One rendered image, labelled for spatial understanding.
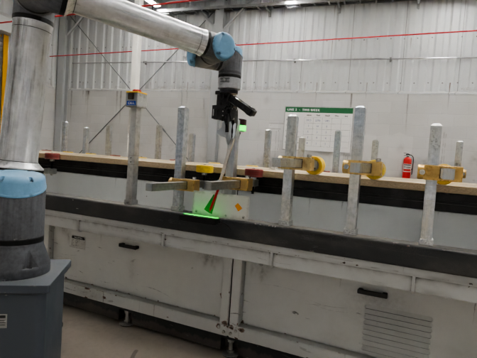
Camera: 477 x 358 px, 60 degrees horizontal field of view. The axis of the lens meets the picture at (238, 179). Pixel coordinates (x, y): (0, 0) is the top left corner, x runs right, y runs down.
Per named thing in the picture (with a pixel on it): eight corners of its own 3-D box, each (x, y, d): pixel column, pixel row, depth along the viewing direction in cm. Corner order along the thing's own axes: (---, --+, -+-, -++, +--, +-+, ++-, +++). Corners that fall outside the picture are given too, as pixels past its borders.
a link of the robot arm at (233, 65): (214, 45, 161) (236, 50, 166) (211, 78, 162) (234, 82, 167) (225, 40, 153) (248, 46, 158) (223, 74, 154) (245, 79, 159)
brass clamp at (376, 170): (380, 176, 142) (381, 161, 142) (341, 173, 148) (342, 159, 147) (382, 176, 148) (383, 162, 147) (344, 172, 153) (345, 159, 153)
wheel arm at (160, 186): (152, 193, 154) (152, 182, 154) (145, 192, 156) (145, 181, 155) (209, 189, 194) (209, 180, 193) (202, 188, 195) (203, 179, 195)
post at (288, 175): (287, 239, 158) (296, 114, 156) (278, 237, 160) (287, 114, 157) (289, 237, 161) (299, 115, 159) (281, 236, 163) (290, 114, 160)
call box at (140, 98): (137, 108, 185) (138, 90, 185) (125, 108, 188) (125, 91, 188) (146, 110, 192) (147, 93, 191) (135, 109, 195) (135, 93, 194)
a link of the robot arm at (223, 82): (244, 80, 163) (234, 75, 154) (243, 93, 163) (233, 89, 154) (224, 81, 167) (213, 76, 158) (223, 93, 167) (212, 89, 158)
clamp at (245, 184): (247, 191, 164) (248, 178, 164) (217, 187, 170) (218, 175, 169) (253, 190, 169) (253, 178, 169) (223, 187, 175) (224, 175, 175)
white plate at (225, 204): (247, 221, 164) (248, 196, 164) (192, 213, 175) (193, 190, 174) (248, 221, 165) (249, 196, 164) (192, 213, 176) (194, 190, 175)
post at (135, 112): (131, 204, 189) (136, 106, 187) (123, 204, 191) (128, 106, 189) (138, 204, 193) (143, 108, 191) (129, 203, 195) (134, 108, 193)
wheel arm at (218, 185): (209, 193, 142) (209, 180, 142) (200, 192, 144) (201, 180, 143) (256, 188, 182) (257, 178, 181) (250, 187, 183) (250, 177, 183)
